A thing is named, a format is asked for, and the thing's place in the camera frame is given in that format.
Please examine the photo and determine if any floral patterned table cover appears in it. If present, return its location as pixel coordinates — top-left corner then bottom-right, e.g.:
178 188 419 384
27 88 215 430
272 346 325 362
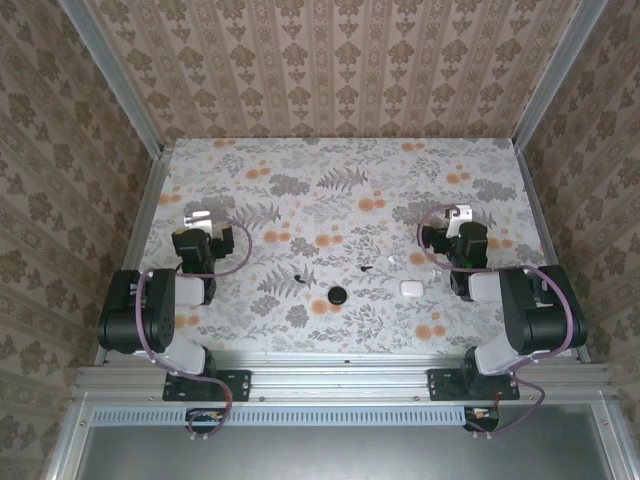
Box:
115 137 577 355

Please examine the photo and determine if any black controller board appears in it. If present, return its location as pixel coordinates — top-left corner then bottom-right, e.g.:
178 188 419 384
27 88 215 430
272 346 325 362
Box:
185 408 227 434
462 405 501 433

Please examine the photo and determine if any grey metal panel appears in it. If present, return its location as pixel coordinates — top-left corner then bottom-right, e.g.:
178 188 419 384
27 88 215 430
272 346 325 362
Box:
74 424 616 480

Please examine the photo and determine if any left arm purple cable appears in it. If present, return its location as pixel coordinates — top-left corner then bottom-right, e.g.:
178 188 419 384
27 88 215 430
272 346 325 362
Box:
134 218 252 442

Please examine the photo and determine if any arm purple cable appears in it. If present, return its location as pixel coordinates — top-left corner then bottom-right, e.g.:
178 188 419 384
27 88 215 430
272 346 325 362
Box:
134 218 252 442
417 203 575 441

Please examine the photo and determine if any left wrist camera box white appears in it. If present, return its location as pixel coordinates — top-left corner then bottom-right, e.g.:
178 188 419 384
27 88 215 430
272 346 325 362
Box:
181 209 215 230

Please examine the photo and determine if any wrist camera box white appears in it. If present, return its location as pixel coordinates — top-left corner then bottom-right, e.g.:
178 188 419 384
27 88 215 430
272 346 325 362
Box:
181 209 215 230
446 203 474 225

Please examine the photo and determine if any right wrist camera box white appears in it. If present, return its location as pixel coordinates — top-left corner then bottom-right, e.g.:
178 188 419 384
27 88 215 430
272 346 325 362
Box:
446 203 474 225

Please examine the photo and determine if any aluminium side rail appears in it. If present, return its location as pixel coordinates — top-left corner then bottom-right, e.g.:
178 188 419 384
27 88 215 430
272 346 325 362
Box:
514 147 591 364
94 143 175 366

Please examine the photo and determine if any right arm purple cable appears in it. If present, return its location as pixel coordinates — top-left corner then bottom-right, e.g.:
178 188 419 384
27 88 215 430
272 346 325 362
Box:
417 203 575 441

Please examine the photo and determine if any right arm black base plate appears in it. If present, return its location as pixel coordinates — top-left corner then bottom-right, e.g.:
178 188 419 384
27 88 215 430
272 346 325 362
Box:
427 368 521 403

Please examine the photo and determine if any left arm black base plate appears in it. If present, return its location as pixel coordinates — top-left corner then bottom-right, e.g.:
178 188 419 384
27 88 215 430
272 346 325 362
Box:
163 368 251 403

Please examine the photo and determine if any aluminium mounting rail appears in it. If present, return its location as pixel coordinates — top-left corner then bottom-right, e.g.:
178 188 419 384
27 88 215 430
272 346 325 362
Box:
73 351 615 403

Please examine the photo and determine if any aluminium frame post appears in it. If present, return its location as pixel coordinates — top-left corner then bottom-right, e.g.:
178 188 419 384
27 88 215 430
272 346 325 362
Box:
56 0 167 157
512 0 609 152

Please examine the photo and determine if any grey slotted cable duct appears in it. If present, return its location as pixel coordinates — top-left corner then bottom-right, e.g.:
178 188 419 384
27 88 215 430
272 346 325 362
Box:
92 405 471 427

